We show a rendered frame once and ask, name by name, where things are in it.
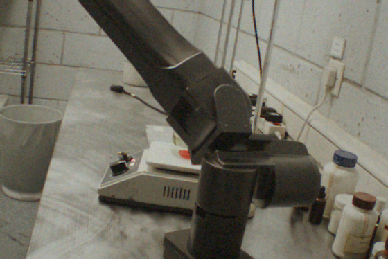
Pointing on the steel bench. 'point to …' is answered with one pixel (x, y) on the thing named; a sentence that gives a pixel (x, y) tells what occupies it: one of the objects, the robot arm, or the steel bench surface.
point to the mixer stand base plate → (158, 134)
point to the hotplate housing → (154, 188)
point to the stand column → (265, 66)
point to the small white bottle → (380, 205)
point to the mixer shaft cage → (228, 34)
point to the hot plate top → (159, 160)
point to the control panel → (127, 166)
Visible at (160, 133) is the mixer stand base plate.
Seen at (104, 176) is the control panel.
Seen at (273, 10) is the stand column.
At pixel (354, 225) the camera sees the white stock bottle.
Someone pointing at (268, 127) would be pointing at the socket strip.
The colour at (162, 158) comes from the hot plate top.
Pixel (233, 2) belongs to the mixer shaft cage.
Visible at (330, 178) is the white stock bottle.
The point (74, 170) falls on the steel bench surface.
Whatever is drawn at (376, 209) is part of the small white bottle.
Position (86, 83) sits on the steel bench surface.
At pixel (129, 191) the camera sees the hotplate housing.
